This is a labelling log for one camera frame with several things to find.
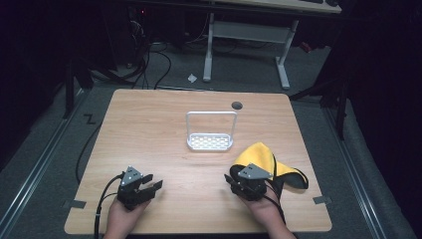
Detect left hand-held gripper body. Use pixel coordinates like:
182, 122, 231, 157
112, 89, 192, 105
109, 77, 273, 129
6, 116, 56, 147
116, 165, 155, 211

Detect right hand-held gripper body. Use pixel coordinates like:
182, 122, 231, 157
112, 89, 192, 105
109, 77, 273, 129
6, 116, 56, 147
231, 162, 274, 202

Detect yellow cloth with black edge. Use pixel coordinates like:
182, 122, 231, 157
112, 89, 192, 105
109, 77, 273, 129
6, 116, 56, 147
229, 141, 310, 191

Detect person's left hand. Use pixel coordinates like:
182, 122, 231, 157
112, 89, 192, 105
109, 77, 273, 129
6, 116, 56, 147
106, 197, 150, 234

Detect person's right hand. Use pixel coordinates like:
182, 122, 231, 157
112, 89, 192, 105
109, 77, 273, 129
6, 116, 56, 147
239, 195, 284, 234

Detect grey tape piece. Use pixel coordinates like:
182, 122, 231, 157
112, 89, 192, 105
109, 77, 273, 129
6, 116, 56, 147
312, 195, 333, 205
62, 198, 88, 210

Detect black metal stand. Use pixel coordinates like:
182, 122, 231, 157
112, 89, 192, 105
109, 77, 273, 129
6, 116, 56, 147
288, 74, 351, 141
62, 58, 95, 120

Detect white-legged desk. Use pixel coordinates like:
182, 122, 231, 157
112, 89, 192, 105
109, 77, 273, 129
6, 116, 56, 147
202, 0, 343, 91

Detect right hand-held gripper cable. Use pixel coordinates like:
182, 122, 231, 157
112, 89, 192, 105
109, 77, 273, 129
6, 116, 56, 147
263, 180, 288, 225

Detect hand-held gripper cable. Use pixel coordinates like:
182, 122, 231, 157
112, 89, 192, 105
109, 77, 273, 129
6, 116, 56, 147
94, 173, 125, 239
263, 180, 288, 225

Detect left hand-held gripper cable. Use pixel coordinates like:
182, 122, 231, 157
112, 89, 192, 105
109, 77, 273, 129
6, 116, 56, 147
94, 173, 125, 239

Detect white slotted rack with handle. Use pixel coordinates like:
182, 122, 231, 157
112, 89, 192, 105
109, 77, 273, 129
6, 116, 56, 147
185, 111, 239, 152

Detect black floor cable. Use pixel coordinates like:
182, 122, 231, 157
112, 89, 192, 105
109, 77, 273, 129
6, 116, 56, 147
75, 121, 103, 185

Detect metal floor rail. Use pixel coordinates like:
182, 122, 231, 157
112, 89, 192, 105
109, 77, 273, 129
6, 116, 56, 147
0, 89, 88, 235
322, 105, 388, 239

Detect bundle of black cables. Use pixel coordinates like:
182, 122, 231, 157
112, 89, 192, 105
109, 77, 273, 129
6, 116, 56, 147
127, 9, 173, 91

